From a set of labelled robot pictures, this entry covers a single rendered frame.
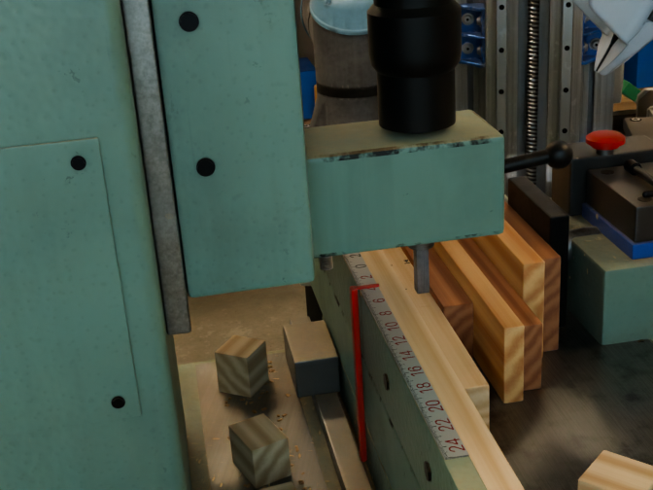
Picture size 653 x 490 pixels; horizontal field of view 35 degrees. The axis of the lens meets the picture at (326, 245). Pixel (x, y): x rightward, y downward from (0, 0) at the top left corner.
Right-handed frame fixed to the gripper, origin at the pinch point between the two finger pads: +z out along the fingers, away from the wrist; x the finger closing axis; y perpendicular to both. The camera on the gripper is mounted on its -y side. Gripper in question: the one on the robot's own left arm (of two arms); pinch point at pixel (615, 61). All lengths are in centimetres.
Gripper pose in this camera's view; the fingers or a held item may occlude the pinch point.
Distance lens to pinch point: 81.4
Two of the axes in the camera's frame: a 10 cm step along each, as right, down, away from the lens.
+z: -4.4, 8.6, 2.7
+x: 1.8, 3.7, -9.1
